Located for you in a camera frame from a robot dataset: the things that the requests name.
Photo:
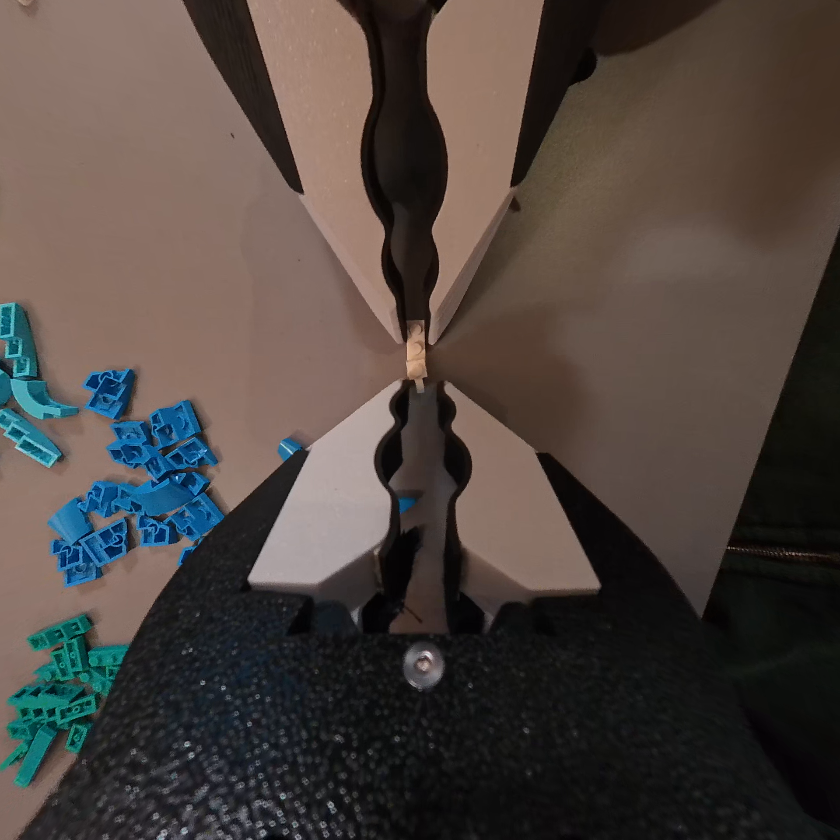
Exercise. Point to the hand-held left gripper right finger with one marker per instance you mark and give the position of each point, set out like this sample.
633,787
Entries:
518,525

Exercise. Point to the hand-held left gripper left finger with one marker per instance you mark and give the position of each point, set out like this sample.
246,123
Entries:
315,525

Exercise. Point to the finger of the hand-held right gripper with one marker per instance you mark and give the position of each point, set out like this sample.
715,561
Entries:
485,131
321,131

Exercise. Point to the small pale lego plate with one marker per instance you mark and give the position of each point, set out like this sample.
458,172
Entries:
416,354

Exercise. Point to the small single blue lego brick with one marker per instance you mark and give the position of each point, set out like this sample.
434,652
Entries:
290,449

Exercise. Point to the blue lego slope piece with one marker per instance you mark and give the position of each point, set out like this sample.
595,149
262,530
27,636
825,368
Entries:
407,504

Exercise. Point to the pile of blue lego pieces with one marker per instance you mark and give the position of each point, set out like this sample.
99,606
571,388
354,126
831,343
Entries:
151,485

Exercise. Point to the pile of teal green lego pieces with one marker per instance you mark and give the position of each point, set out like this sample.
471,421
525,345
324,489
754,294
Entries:
59,702

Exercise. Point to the pile of turquoise lego pieces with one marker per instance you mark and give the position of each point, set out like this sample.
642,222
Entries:
29,394

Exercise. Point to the person's dark green jacket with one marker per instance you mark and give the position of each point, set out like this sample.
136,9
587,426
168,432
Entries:
787,656

